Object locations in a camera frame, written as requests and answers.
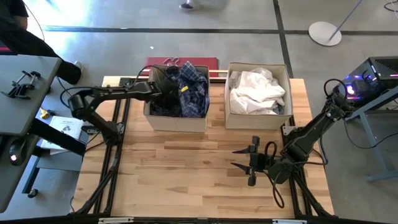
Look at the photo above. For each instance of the black computer tower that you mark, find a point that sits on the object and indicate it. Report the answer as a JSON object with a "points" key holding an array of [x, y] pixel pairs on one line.
{"points": [[382, 67]]}

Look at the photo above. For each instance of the white round stand base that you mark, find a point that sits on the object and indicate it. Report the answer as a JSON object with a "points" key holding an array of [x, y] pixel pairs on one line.
{"points": [[323, 32]]}

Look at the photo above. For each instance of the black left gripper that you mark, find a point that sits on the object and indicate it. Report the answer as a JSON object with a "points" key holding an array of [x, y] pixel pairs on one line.
{"points": [[169, 93]]}

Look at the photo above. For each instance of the blue plaid shirt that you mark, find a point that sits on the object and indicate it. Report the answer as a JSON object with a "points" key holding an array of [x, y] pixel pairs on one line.
{"points": [[194, 99]]}

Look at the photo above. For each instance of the black bar clamp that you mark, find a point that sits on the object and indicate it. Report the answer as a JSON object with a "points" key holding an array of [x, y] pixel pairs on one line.
{"points": [[26, 79], [17, 92]]}

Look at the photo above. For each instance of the black round desk device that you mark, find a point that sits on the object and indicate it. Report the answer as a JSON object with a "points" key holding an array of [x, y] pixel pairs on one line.
{"points": [[17, 152]]}

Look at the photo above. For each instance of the grey desk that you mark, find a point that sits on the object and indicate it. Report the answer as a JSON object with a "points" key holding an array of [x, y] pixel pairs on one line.
{"points": [[21, 109]]}

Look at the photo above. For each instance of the left cardboard box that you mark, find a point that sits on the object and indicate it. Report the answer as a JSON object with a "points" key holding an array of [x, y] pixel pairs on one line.
{"points": [[174, 124]]}

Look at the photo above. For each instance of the white paper booklet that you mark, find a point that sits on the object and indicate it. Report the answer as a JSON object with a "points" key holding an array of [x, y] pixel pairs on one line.
{"points": [[66, 124]]}

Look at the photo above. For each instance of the black desk base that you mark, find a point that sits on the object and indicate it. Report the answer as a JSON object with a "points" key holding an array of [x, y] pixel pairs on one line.
{"points": [[59, 137]]}

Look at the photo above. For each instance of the beige fabric bin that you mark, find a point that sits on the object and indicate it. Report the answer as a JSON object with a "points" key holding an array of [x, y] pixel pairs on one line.
{"points": [[258, 122]]}

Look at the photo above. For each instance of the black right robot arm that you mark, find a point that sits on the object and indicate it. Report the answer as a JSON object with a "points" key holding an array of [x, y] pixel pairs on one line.
{"points": [[311, 130]]}

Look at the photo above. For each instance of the black case with red stripe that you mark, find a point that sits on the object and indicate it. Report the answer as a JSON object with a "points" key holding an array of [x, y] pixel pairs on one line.
{"points": [[4, 51]]}

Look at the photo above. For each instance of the white garment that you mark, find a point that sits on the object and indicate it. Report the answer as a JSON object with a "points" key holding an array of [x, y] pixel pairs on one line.
{"points": [[255, 90]]}

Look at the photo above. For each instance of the blue-grey metal side table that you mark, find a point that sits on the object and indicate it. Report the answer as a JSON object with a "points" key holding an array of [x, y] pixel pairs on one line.
{"points": [[369, 133]]}

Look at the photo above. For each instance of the light wooden slat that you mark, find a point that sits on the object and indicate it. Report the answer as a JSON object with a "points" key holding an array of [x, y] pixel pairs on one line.
{"points": [[219, 71]]}

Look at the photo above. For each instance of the small yellow object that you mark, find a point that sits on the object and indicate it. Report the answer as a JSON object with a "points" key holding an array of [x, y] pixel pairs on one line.
{"points": [[44, 113]]}

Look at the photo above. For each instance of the silver metal bracket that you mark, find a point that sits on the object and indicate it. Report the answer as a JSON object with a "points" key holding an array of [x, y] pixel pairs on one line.
{"points": [[115, 220], [289, 221]]}

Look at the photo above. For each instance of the black frame bar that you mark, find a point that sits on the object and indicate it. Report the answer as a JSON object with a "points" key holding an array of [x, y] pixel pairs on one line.
{"points": [[174, 221]]}

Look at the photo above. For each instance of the thin grey stand pole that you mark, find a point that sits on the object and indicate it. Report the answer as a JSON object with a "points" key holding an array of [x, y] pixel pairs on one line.
{"points": [[348, 17]]}

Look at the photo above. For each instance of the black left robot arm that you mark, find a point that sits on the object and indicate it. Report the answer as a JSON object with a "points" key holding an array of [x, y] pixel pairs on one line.
{"points": [[109, 92]]}

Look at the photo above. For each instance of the red floor mat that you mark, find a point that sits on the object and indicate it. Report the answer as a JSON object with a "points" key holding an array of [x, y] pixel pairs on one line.
{"points": [[199, 61]]}

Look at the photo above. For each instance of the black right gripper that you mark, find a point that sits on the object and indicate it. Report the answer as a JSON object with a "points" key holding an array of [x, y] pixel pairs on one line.
{"points": [[261, 163]]}

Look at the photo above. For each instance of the silver mounting plate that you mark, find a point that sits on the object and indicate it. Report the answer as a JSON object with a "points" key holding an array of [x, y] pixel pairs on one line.
{"points": [[287, 130]]}

